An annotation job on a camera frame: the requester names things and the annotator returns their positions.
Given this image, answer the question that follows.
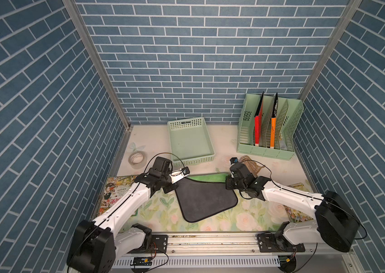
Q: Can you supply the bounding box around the brown striped dishcloth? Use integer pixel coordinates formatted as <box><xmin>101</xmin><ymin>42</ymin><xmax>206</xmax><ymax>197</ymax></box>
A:
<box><xmin>239</xmin><ymin>155</ymin><xmax>263</xmax><ymax>177</ymax></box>

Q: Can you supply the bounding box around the green and grey dishcloth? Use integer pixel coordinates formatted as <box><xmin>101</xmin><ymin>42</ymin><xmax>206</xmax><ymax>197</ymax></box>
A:
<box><xmin>175</xmin><ymin>173</ymin><xmax>238</xmax><ymax>223</ymax></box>

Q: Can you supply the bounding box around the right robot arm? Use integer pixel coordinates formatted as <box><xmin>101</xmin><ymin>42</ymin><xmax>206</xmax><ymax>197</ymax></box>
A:
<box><xmin>225</xmin><ymin>158</ymin><xmax>362</xmax><ymax>253</ymax></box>

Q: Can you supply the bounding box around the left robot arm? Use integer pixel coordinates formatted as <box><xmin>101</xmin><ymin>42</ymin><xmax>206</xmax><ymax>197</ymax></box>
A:
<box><xmin>66</xmin><ymin>155</ymin><xmax>190</xmax><ymax>273</ymax></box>

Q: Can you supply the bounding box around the roll of clear tape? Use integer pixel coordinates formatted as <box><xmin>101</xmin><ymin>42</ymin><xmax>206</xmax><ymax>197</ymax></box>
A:
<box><xmin>127</xmin><ymin>151</ymin><xmax>148</xmax><ymax>169</ymax></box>

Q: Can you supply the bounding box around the floral table mat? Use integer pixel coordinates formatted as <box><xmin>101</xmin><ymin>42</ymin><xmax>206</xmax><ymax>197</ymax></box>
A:
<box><xmin>122</xmin><ymin>190</ymin><xmax>312</xmax><ymax>232</ymax></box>

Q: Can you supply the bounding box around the green plastic basket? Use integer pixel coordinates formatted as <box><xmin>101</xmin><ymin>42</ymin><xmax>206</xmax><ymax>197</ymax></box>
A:
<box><xmin>167</xmin><ymin>117</ymin><xmax>215</xmax><ymax>167</ymax></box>

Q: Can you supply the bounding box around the left picture book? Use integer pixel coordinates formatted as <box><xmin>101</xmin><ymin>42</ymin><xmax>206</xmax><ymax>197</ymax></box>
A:
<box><xmin>96</xmin><ymin>175</ymin><xmax>137</xmax><ymax>216</ymax></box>

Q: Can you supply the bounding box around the red folder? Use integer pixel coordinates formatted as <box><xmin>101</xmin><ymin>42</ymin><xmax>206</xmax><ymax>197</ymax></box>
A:
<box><xmin>255</xmin><ymin>93</ymin><xmax>264</xmax><ymax>147</ymax></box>

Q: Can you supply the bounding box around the orange folder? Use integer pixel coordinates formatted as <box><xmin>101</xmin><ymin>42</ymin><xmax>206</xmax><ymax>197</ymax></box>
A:
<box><xmin>270</xmin><ymin>93</ymin><xmax>278</xmax><ymax>149</ymax></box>

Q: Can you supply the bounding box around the green file organizer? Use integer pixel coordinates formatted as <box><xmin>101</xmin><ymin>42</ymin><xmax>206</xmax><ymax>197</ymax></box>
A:
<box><xmin>237</xmin><ymin>94</ymin><xmax>303</xmax><ymax>160</ymax></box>

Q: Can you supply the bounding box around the left electronics board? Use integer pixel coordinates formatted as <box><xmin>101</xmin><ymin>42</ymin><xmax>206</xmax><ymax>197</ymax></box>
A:
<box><xmin>130</xmin><ymin>257</ymin><xmax>153</xmax><ymax>267</ymax></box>

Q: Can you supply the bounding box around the electronics board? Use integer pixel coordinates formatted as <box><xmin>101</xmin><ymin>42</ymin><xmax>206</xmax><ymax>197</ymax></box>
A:
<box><xmin>130</xmin><ymin>257</ymin><xmax>153</xmax><ymax>267</ymax></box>
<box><xmin>278</xmin><ymin>256</ymin><xmax>297</xmax><ymax>273</ymax></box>

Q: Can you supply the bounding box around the right electronics board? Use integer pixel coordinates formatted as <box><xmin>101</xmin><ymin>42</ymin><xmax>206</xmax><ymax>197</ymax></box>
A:
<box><xmin>278</xmin><ymin>256</ymin><xmax>297</xmax><ymax>273</ymax></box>

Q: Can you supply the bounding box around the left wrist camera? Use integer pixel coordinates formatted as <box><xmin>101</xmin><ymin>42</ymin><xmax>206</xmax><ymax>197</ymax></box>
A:
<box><xmin>170</xmin><ymin>167</ymin><xmax>190</xmax><ymax>177</ymax></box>

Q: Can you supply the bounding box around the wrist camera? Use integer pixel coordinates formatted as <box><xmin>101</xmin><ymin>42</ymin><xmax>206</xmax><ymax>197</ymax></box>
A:
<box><xmin>229</xmin><ymin>157</ymin><xmax>239</xmax><ymax>165</ymax></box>
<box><xmin>170</xmin><ymin>167</ymin><xmax>190</xmax><ymax>177</ymax></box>

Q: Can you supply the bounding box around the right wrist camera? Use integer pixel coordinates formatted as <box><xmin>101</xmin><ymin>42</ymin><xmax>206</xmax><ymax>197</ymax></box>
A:
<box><xmin>229</xmin><ymin>157</ymin><xmax>239</xmax><ymax>165</ymax></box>

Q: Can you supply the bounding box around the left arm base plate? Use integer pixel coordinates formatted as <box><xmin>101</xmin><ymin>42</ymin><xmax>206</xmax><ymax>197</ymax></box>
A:
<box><xmin>128</xmin><ymin>234</ymin><xmax>168</xmax><ymax>254</ymax></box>

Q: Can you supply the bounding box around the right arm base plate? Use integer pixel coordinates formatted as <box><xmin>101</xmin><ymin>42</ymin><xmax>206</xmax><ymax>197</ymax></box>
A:
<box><xmin>257</xmin><ymin>232</ymin><xmax>306</xmax><ymax>253</ymax></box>

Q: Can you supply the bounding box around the aluminium front rail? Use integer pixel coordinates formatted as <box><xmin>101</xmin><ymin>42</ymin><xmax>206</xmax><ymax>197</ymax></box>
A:
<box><xmin>108</xmin><ymin>233</ymin><xmax>363</xmax><ymax>273</ymax></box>

